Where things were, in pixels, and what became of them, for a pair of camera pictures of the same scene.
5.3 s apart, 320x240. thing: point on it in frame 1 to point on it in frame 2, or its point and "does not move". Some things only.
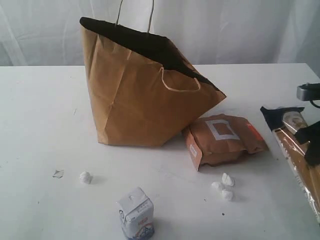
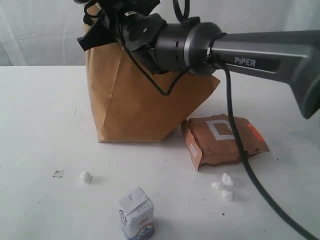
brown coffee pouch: [221, 139] does not move
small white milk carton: [137, 215] does not move
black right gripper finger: [312, 154] to [136, 28]
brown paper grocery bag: [145, 89] does not move
